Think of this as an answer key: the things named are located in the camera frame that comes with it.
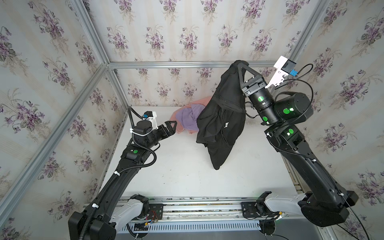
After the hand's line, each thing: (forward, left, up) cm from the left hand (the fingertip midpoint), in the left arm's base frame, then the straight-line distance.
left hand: (171, 122), depth 73 cm
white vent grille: (-40, +12, -32) cm, 53 cm away
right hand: (-6, -23, +35) cm, 42 cm away
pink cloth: (+18, -2, -27) cm, 32 cm away
